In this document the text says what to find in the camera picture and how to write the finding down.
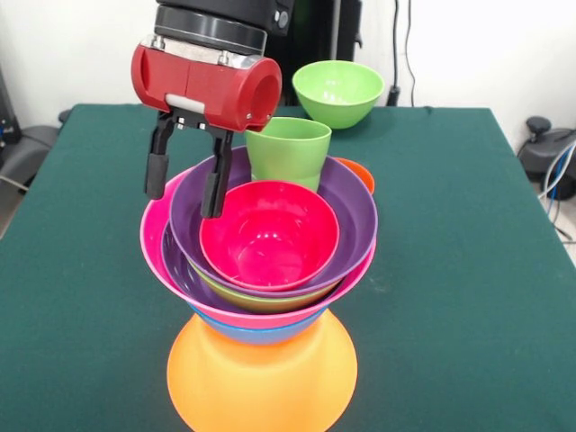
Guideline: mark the black pedestal column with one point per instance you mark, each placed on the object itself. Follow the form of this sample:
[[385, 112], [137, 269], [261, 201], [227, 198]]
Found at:
[[324, 36]]

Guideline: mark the purple plastic bowl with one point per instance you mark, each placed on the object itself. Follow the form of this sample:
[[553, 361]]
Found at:
[[177, 274], [355, 216]]

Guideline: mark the blue plastic bowl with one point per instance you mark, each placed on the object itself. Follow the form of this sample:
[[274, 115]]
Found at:
[[265, 336]]

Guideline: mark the dark green tablecloth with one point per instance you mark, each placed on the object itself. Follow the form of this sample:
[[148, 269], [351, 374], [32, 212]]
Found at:
[[67, 270]]

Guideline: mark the small red-pink plastic bowl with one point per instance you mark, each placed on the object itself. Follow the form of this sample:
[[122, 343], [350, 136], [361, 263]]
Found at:
[[270, 243]]

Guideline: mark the green plastic bowl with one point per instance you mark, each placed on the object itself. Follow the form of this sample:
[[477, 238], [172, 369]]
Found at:
[[261, 305], [337, 103]]

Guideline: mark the green plastic cup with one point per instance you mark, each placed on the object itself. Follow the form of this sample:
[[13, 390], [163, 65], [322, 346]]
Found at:
[[288, 153]]

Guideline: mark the large pink plastic bowl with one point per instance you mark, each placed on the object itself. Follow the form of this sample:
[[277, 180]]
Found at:
[[153, 243]]

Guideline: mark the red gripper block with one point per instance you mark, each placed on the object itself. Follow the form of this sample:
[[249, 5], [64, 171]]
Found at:
[[202, 90]]

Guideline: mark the large orange plastic bowl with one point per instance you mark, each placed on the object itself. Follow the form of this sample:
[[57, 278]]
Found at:
[[261, 391]]

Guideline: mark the small orange-red plastic bowl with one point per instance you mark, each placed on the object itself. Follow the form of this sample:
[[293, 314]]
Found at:
[[364, 177]]

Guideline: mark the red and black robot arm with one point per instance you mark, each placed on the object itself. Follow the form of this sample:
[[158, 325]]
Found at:
[[216, 22]]

